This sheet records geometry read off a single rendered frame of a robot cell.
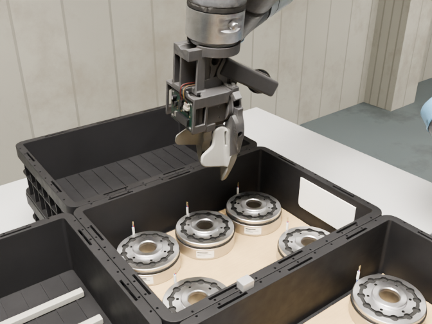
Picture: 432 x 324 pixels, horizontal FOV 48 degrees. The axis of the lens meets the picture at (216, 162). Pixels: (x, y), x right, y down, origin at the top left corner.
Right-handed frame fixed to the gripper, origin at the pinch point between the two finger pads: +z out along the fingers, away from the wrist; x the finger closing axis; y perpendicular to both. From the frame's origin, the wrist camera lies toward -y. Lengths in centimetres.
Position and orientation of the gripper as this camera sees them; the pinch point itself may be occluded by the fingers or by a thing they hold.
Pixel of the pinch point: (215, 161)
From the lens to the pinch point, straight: 76.3
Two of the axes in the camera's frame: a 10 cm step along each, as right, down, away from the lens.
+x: 5.8, 4.8, -6.6
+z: -0.7, 8.3, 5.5
